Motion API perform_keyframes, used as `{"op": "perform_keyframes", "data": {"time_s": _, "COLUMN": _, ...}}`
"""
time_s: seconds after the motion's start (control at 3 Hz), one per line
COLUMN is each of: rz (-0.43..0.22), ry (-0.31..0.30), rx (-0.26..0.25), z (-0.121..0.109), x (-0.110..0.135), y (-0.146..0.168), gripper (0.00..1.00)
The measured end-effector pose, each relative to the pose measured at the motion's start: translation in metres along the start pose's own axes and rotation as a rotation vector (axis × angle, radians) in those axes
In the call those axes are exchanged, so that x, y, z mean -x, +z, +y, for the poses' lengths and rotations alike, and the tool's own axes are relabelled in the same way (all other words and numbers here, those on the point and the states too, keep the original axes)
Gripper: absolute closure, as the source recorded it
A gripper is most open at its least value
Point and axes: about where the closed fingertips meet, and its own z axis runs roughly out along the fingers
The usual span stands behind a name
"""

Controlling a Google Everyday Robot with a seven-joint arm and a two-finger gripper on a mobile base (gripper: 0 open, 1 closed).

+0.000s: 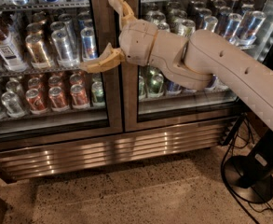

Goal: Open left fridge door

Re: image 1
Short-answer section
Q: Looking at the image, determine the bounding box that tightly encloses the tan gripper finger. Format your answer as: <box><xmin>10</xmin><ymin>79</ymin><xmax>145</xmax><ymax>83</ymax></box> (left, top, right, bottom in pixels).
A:
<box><xmin>79</xmin><ymin>44</ymin><xmax>125</xmax><ymax>73</ymax></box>
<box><xmin>108</xmin><ymin>0</ymin><xmax>136</xmax><ymax>30</ymax></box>

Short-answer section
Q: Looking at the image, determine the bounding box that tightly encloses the glass fridge door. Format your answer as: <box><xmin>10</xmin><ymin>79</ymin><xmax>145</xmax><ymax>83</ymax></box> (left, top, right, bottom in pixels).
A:
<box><xmin>121</xmin><ymin>0</ymin><xmax>273</xmax><ymax>132</ymax></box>
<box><xmin>0</xmin><ymin>0</ymin><xmax>124</xmax><ymax>153</ymax></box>

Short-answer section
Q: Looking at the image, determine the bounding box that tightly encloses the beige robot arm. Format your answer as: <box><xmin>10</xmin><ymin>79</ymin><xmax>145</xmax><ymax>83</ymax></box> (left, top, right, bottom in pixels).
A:
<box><xmin>79</xmin><ymin>0</ymin><xmax>273</xmax><ymax>132</ymax></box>

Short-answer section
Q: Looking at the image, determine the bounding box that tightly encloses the green soda can left door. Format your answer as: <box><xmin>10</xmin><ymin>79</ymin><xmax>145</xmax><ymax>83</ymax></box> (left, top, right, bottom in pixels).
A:
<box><xmin>91</xmin><ymin>81</ymin><xmax>105</xmax><ymax>106</ymax></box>

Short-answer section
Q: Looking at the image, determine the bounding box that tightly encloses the stainless fridge bottom grille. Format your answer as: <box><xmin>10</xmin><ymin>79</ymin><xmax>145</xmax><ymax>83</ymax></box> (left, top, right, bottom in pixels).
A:
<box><xmin>0</xmin><ymin>116</ymin><xmax>237</xmax><ymax>183</ymax></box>

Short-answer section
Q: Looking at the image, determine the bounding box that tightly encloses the silver tall can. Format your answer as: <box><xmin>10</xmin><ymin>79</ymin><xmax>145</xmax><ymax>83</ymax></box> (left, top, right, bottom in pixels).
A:
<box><xmin>51</xmin><ymin>30</ymin><xmax>78</xmax><ymax>68</ymax></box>

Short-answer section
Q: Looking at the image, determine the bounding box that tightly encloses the green can lower right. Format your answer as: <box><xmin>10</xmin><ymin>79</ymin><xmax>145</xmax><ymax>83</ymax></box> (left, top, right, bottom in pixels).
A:
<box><xmin>148</xmin><ymin>74</ymin><xmax>164</xmax><ymax>97</ymax></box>

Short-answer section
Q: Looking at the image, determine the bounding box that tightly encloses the white green soda can right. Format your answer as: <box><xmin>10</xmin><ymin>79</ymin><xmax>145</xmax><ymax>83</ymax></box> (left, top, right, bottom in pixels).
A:
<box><xmin>176</xmin><ymin>20</ymin><xmax>196</xmax><ymax>37</ymax></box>

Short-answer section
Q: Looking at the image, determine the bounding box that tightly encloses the orange soda can right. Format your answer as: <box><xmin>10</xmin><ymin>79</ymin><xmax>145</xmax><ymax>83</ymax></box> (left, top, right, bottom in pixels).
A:
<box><xmin>70</xmin><ymin>84</ymin><xmax>89</xmax><ymax>109</ymax></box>

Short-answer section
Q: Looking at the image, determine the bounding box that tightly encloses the orange soda can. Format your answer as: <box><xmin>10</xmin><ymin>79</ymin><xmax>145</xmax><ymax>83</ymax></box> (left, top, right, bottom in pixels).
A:
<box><xmin>26</xmin><ymin>89</ymin><xmax>48</xmax><ymax>114</ymax></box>
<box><xmin>70</xmin><ymin>84</ymin><xmax>89</xmax><ymax>109</ymax></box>
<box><xmin>48</xmin><ymin>87</ymin><xmax>69</xmax><ymax>111</ymax></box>

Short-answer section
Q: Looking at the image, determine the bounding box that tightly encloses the orange soda can middle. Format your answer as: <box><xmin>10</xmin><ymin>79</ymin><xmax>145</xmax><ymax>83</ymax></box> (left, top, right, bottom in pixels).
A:
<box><xmin>48</xmin><ymin>87</ymin><xmax>69</xmax><ymax>111</ymax></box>

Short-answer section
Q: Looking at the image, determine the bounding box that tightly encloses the gold drink can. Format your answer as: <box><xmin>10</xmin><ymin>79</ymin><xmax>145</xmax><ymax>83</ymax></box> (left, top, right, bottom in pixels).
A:
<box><xmin>25</xmin><ymin>35</ymin><xmax>54</xmax><ymax>69</ymax></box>

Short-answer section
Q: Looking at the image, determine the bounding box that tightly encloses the orange soda can left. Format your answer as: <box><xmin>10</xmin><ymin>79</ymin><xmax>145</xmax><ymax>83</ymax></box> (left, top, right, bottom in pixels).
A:
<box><xmin>26</xmin><ymin>89</ymin><xmax>48</xmax><ymax>114</ymax></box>

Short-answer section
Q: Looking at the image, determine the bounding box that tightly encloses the silver can lower left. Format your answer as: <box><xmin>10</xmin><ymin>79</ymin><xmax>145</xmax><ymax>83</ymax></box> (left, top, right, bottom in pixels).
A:
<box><xmin>1</xmin><ymin>91</ymin><xmax>26</xmax><ymax>118</ymax></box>

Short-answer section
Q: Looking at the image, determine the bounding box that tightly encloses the brown tea bottle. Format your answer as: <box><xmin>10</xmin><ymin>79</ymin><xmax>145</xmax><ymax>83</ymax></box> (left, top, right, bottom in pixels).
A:
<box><xmin>0</xmin><ymin>23</ymin><xmax>28</xmax><ymax>72</ymax></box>

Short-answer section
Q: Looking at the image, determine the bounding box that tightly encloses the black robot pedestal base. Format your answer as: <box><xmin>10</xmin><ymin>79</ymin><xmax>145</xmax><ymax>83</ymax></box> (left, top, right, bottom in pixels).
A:
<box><xmin>223</xmin><ymin>130</ymin><xmax>273</xmax><ymax>203</ymax></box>

